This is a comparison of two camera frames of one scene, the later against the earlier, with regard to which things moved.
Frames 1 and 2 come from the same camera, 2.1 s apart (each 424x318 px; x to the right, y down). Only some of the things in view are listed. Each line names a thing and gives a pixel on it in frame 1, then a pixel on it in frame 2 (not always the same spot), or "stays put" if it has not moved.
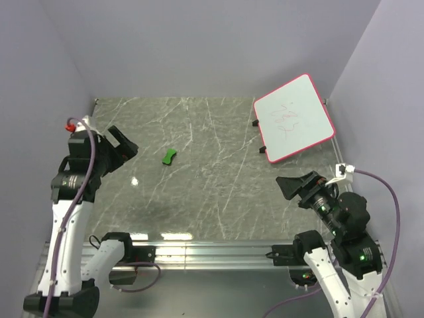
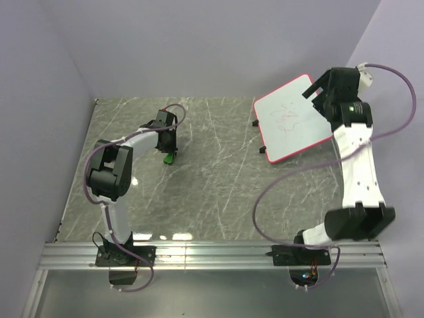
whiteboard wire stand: x=263 y=150 stays put
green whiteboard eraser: x=167 y=159 stays put
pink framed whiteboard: x=291 y=117 stays put
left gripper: x=122 y=152 → x=173 y=148
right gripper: x=289 y=186 → x=317 y=102
